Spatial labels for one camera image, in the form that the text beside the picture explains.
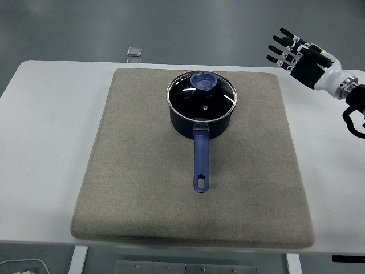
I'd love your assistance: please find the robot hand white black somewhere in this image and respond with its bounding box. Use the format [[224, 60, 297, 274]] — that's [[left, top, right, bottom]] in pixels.
[[266, 27, 347, 96]]

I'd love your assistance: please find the glass pot lid blue knob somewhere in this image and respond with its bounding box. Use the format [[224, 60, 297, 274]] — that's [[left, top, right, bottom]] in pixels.
[[166, 71, 238, 123]]

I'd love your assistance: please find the black panel under table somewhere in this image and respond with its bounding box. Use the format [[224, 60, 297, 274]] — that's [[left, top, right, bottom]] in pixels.
[[331, 254, 365, 264]]

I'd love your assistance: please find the beige fabric mat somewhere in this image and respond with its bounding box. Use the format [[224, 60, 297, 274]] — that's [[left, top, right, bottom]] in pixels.
[[70, 67, 316, 248]]

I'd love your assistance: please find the white table leg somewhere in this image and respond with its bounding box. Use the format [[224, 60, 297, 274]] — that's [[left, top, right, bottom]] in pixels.
[[68, 245, 90, 274], [286, 253, 302, 274]]

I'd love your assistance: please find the grey metal plate with screws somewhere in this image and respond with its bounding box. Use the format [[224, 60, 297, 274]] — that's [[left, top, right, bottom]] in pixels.
[[113, 260, 258, 274]]

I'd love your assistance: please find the white rimmed bin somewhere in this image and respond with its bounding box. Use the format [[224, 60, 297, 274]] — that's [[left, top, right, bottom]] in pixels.
[[0, 257, 49, 274]]

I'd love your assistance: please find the dark blue saucepan blue handle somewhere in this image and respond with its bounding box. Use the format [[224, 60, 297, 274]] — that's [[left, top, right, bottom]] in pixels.
[[168, 99, 234, 194]]

